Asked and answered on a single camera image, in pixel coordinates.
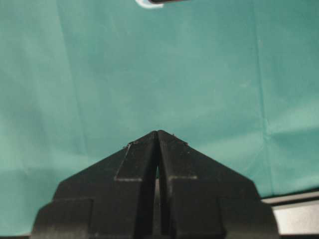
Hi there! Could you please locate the clear plastic storage case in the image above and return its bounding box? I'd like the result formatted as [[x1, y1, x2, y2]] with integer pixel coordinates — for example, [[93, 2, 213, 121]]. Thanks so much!
[[135, 0, 164, 9]]

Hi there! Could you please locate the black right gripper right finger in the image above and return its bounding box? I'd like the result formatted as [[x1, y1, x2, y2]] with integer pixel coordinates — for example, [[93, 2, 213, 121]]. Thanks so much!
[[158, 130, 280, 239]]

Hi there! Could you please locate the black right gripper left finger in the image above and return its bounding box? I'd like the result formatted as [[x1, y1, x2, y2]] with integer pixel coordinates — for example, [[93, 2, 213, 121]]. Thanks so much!
[[32, 131, 158, 239]]

